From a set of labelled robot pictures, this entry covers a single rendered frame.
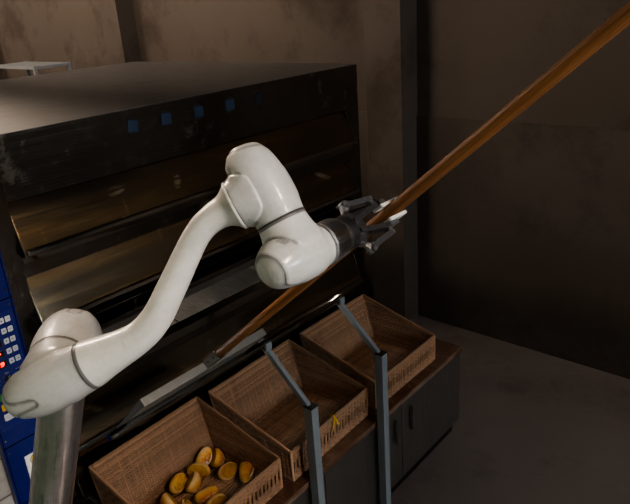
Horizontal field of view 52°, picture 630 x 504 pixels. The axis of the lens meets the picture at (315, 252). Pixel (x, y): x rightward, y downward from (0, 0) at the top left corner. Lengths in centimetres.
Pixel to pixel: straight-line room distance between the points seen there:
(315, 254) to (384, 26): 350
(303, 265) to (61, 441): 74
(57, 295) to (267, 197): 132
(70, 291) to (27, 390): 108
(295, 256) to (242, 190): 16
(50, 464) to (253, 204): 80
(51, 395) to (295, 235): 56
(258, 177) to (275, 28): 438
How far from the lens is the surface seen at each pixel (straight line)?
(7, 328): 232
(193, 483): 280
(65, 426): 161
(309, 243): 122
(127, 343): 131
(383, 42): 463
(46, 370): 136
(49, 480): 170
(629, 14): 122
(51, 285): 240
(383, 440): 313
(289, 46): 547
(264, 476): 268
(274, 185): 122
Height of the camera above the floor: 243
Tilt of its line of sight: 21 degrees down
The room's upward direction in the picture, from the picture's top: 4 degrees counter-clockwise
